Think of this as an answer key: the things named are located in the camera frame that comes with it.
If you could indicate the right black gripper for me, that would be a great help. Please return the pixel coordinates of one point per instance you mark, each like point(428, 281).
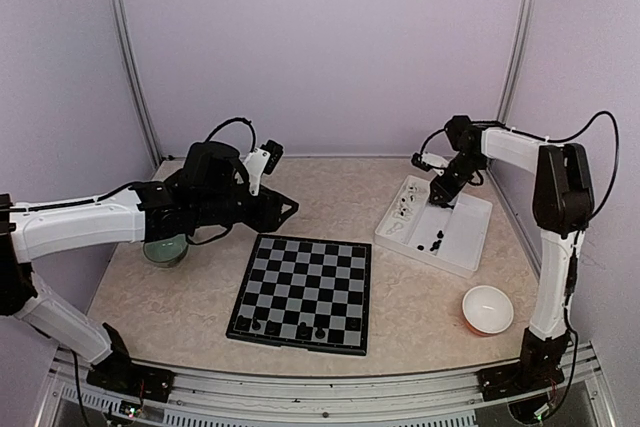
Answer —
point(447, 191)

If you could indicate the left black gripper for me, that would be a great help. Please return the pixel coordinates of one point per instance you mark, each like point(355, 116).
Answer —
point(266, 218)

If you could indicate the black grey chessboard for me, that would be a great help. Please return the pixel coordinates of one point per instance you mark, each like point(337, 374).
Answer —
point(323, 283)

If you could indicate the black chess piece king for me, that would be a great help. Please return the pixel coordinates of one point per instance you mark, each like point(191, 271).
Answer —
point(320, 332)

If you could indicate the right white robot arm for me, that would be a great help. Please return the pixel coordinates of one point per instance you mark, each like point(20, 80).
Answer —
point(563, 205)

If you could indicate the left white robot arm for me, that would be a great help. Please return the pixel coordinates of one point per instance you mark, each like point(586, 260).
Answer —
point(216, 186)

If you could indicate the black chess pieces pile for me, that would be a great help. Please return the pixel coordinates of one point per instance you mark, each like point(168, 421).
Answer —
point(434, 245)

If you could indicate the white chess pieces pile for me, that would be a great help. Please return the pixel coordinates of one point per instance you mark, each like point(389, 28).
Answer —
point(410, 201)

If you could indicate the white plastic piece tray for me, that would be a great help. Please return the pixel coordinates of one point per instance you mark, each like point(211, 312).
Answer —
point(464, 221)

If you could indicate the green glass bowl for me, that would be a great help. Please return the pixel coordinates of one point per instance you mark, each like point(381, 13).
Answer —
point(166, 253)

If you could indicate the white orange bowl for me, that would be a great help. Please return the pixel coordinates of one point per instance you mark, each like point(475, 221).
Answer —
point(487, 311)

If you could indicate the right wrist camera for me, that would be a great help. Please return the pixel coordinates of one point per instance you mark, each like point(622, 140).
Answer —
point(428, 161)

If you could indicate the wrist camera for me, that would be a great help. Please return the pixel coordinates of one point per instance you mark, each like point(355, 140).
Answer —
point(428, 161)
point(262, 161)

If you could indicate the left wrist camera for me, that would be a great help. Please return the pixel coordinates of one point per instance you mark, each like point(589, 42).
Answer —
point(262, 161)

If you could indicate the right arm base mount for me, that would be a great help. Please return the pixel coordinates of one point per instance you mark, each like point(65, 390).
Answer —
point(510, 380)

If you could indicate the aluminium front rail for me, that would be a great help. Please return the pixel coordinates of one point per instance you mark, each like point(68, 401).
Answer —
point(200, 397)

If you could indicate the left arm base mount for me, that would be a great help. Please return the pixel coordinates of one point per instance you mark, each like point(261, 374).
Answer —
point(135, 380)

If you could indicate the right aluminium frame post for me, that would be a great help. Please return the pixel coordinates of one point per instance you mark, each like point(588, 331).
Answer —
point(524, 18)

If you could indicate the aluminium frame post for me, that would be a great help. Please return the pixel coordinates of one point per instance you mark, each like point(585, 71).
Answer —
point(524, 18)
point(134, 82)

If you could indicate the left aluminium frame post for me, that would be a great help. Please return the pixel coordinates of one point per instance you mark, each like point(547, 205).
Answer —
point(134, 82)

